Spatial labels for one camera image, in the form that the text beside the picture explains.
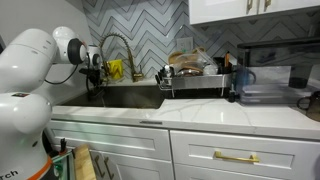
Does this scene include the wooden plate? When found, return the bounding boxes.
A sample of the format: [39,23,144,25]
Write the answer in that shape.
[168,50,188,66]

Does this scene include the gold drawer handle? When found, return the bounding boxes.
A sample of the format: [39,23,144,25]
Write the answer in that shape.
[213,150,261,165]

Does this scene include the black countertop appliance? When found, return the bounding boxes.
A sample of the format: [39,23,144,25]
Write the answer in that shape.
[236,35,320,90]

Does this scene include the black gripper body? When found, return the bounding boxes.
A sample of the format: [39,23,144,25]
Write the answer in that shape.
[79,67,102,86]

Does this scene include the orange handled utensil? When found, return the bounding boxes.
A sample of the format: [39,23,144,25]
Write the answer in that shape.
[224,51,231,70]

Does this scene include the white lower kitchen cabinet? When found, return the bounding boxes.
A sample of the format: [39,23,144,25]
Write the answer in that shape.
[45,119,320,180]

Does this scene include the stainless steel sink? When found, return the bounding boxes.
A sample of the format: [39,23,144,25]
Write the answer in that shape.
[60,84,166,110]

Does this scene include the clear stacked storage containers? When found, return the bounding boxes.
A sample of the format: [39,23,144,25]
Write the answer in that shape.
[239,65,318,106]

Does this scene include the white upper cabinet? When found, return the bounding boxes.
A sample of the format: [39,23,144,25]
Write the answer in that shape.
[188,0,320,26]

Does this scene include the wooden cutting board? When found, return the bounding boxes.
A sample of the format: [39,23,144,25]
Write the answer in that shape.
[73,143,98,180]

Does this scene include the white wall outlet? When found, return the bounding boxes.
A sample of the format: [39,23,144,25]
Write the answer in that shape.
[175,36,195,54]

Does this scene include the clear plastic tub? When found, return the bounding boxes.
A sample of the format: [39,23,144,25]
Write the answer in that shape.
[174,47,215,73]

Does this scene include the gold spring faucet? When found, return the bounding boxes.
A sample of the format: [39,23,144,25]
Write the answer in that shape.
[98,32,145,84]

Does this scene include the bronze cabinet door handle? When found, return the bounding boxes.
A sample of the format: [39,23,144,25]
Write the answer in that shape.
[93,154,105,180]
[102,156,115,180]

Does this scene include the white bowl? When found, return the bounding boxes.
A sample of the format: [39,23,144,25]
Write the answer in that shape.
[203,63,220,76]

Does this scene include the green edged stand plate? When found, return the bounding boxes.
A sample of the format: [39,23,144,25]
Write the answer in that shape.
[51,149,74,180]

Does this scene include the blue transparent pitcher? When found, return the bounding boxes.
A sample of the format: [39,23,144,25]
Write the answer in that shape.
[233,65,257,97]

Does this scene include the yellow cloth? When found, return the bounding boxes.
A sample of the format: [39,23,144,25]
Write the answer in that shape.
[108,59,125,81]

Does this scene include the dark glass mug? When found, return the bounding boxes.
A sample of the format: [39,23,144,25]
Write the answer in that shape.
[296,90,320,122]

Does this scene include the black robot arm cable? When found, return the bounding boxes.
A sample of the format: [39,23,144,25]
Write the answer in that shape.
[44,64,80,86]

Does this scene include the black kitchen utensils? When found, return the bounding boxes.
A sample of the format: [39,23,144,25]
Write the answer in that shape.
[159,65,175,80]

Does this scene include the metal dish rack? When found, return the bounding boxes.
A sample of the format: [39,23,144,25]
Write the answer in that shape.
[155,64,235,100]

